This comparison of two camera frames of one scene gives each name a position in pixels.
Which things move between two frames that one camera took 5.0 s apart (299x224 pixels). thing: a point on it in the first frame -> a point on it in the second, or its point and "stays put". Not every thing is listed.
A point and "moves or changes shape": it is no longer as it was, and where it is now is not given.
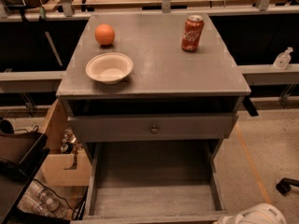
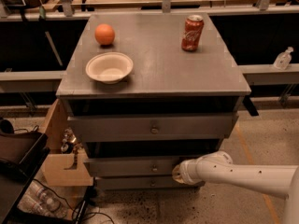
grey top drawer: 152,128 stays put
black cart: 21,156 stays put
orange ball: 105,35 stays put
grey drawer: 154,182 moves or changes shape
